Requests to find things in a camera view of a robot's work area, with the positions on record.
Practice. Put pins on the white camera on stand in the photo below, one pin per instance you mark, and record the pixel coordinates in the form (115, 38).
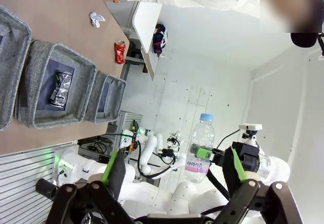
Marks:
(250, 127)

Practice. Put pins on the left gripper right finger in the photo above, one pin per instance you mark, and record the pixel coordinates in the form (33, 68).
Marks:
(233, 173)

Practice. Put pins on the grey fabric basket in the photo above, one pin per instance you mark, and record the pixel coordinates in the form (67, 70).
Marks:
(115, 97)
(15, 57)
(30, 64)

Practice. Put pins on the ribbed aluminium mounting plate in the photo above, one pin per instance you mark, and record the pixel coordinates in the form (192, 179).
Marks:
(126, 120)
(20, 173)

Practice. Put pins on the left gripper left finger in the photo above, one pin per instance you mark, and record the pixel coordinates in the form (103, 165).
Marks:
(116, 176)

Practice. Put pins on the crushed black drink can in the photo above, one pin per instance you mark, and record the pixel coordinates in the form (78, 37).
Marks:
(62, 87)

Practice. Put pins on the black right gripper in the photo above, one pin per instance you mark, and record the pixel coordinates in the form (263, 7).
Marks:
(249, 158)

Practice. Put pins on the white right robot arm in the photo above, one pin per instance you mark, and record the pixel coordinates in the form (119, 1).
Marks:
(276, 166)

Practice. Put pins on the clear bottle with pink label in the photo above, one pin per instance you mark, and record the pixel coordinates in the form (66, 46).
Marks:
(202, 135)

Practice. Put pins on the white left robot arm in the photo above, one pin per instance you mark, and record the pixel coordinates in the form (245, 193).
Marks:
(96, 166)

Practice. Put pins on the navy red white bag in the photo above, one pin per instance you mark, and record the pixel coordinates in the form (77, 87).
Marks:
(159, 39)

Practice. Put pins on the crushed red drink can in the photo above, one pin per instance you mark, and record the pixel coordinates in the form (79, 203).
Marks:
(119, 53)

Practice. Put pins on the white side table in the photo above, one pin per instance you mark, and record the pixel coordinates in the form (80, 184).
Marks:
(146, 21)

